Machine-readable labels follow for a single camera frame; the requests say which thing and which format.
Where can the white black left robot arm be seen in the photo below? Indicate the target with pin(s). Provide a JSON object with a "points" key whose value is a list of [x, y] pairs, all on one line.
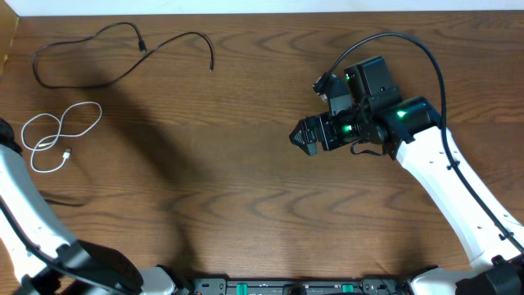
{"points": [[47, 257]]}

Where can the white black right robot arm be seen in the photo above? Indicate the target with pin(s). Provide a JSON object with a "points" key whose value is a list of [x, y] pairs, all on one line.
{"points": [[409, 132]]}

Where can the brown cardboard panel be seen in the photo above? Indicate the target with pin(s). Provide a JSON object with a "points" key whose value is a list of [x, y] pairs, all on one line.
{"points": [[9, 21]]}

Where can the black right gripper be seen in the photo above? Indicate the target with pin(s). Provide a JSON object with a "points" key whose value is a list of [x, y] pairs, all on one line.
{"points": [[323, 121]]}

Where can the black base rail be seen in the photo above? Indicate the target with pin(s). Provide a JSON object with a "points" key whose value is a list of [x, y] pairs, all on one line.
{"points": [[368, 285]]}

